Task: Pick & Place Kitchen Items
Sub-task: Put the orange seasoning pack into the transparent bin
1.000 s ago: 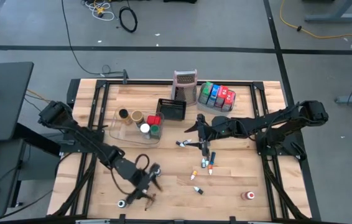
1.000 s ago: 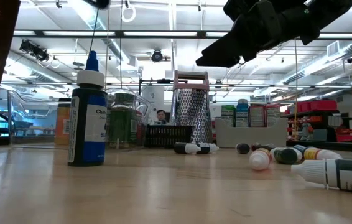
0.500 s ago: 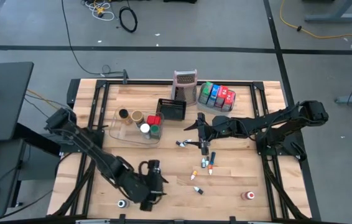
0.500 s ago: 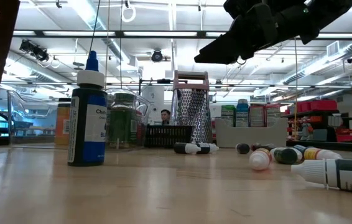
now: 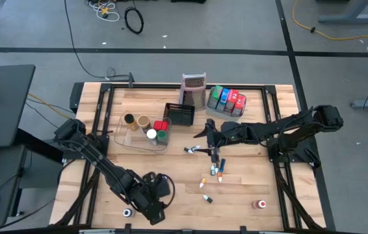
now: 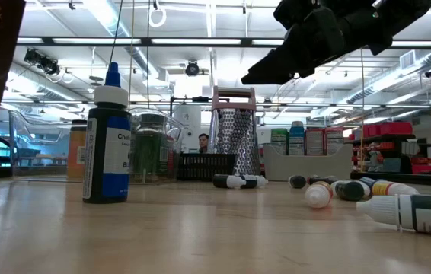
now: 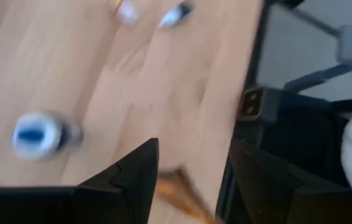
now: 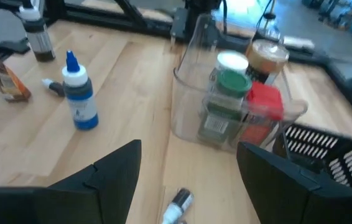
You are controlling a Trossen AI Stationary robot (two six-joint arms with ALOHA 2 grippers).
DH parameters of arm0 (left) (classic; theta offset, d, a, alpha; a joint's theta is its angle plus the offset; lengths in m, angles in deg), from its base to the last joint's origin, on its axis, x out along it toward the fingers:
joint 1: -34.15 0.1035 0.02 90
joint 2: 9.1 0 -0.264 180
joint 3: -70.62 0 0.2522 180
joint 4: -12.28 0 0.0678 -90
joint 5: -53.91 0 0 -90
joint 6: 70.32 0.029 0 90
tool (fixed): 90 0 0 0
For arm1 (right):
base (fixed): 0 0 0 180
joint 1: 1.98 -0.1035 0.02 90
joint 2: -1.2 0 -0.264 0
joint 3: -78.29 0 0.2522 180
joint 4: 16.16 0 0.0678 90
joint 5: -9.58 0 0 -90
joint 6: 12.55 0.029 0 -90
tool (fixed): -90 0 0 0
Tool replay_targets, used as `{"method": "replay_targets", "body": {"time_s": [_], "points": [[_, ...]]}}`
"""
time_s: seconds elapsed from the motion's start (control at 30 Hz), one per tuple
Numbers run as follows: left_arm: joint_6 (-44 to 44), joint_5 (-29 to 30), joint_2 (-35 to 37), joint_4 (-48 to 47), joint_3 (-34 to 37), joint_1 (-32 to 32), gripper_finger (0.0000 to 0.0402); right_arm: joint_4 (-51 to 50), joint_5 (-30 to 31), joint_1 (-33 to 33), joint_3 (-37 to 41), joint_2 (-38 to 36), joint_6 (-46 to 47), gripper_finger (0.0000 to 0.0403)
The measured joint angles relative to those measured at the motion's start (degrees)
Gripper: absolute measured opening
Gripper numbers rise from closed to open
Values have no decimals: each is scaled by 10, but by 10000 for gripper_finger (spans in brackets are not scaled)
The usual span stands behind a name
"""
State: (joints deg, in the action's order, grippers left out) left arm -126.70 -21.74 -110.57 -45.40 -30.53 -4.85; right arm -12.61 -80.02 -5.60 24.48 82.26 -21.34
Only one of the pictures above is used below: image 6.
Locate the black rig camera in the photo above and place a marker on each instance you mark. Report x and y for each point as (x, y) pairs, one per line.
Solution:
(192, 69)

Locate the small yellow dropper bottle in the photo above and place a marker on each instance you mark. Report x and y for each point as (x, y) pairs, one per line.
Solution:
(318, 196)

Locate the small dark green dropper bottle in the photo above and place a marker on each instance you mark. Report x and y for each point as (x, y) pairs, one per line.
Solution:
(350, 191)

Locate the black storage shelf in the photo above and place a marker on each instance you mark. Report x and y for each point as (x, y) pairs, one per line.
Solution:
(390, 152)

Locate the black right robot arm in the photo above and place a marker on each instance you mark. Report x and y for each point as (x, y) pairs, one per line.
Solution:
(398, 19)

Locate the green lid spice jar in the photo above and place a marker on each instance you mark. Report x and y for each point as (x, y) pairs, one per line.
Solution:
(151, 152)

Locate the small orange dropper bottle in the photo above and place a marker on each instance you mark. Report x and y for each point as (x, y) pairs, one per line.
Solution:
(394, 188)

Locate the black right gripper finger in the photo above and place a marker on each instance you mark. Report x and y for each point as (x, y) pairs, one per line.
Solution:
(276, 64)

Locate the small purple dropper bottle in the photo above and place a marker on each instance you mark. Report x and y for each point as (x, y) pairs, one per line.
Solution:
(249, 182)

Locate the long blue dropper bottle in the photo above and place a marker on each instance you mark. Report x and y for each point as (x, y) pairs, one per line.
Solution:
(368, 182)

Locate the green Apple Jacks cereal box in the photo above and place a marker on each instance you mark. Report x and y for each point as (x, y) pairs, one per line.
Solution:
(279, 142)

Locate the person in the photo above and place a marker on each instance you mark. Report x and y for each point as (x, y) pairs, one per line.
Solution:
(203, 141)

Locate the black plastic basket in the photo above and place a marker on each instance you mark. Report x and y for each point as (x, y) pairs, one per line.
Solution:
(204, 167)

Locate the orange spice jar black lid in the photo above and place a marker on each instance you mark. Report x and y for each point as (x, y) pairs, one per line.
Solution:
(76, 152)

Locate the large blue food colouring bottle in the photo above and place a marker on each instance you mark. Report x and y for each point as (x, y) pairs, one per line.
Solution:
(107, 171)

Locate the clear plastic container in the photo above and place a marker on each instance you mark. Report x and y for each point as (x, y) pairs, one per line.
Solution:
(48, 133)

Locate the red lid spice tin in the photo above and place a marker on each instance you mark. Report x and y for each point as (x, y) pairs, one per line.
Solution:
(171, 163)

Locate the small black dropper bottle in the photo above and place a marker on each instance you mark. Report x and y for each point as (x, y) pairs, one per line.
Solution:
(297, 182)
(219, 182)
(428, 217)

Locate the red storage bin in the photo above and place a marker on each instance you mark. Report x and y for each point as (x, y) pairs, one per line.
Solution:
(387, 128)

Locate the black aluminium table frame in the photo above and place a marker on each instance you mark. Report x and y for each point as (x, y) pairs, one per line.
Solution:
(409, 179)

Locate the pink metal box grater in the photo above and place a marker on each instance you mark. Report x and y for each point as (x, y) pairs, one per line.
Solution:
(234, 129)

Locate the long brown dropper bottle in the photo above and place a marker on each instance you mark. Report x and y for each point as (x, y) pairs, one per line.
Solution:
(326, 179)

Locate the blue Rice Krispies cereal box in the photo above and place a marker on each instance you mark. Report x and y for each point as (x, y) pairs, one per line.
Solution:
(297, 141)

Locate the grey plastic bin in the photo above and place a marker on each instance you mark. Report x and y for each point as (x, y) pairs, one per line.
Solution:
(307, 167)

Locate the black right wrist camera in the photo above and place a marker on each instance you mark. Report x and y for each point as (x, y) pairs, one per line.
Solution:
(293, 13)

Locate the black overhead rig frame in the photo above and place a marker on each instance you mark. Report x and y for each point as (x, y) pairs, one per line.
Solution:
(145, 41)

